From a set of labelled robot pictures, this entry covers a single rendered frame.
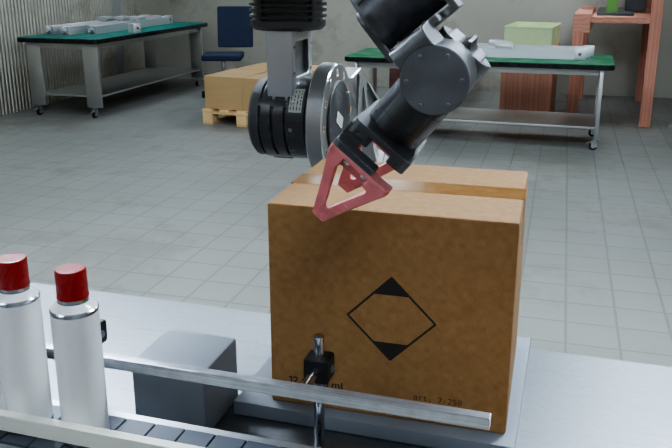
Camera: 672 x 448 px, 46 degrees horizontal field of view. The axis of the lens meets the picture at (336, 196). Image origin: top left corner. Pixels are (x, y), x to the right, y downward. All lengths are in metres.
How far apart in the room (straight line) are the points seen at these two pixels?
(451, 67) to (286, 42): 0.74
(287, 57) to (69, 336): 0.66
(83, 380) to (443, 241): 0.43
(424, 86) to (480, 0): 8.75
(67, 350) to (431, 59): 0.50
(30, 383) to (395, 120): 0.52
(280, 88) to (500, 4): 8.07
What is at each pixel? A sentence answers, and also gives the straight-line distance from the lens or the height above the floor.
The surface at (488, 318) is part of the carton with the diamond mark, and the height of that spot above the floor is 1.00.
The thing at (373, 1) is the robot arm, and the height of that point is 1.36.
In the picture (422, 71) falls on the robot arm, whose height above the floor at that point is 1.31.
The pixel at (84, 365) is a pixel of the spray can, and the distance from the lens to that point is 0.91.
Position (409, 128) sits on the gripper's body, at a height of 1.25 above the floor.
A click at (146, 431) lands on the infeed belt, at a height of 0.88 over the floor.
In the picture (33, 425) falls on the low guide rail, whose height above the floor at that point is 0.91.
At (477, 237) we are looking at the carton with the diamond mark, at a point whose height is 1.10.
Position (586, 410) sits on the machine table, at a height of 0.83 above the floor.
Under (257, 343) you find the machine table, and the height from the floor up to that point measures 0.83.
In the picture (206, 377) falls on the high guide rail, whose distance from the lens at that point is 0.91.
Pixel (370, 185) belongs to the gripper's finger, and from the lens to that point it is 0.70.
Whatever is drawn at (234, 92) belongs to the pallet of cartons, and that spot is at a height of 0.30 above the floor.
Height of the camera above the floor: 1.39
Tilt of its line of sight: 16 degrees down
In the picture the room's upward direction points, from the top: straight up
